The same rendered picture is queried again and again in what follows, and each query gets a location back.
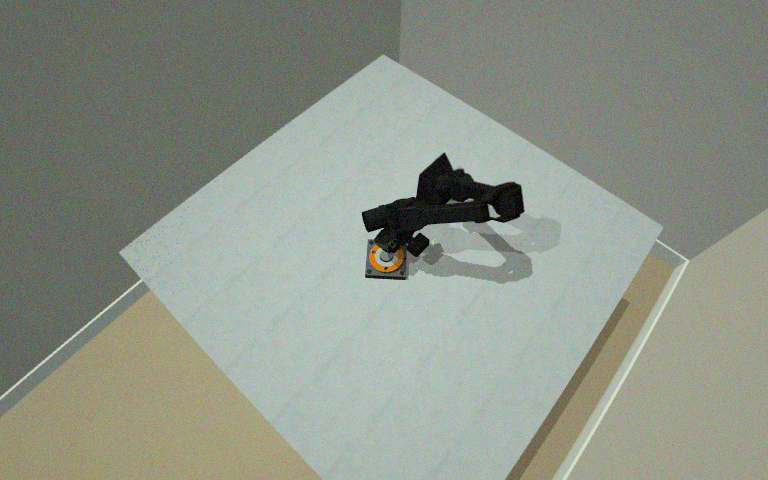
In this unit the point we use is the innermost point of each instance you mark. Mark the orange round plate with holes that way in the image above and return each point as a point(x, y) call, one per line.
point(380, 266)

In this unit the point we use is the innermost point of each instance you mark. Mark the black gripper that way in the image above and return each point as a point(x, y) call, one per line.
point(415, 245)

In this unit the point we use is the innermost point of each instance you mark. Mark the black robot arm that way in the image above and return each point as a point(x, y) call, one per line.
point(506, 199)

